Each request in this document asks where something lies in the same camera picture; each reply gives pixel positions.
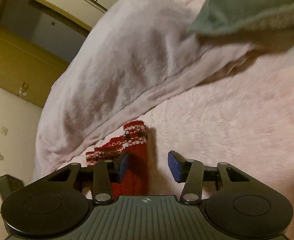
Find dark grey object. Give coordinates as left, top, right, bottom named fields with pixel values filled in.
left=0, top=175, right=25, bottom=201

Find pink fluffy blanket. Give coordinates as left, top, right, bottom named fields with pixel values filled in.
left=57, top=0, right=294, bottom=240

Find metal door handle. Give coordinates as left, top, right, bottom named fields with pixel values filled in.
left=18, top=82, right=30, bottom=97

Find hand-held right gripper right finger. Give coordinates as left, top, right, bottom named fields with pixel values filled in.
left=168, top=150, right=249, bottom=204

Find brown wooden door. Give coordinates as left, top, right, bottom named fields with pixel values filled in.
left=0, top=0, right=93, bottom=108

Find red knit sweater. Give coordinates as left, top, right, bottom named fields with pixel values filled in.
left=86, top=121, right=148, bottom=195

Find lilac fleece blanket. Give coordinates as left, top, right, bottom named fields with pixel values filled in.
left=33, top=0, right=263, bottom=180

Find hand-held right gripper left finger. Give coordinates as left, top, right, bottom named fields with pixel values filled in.
left=47, top=152, right=130, bottom=204

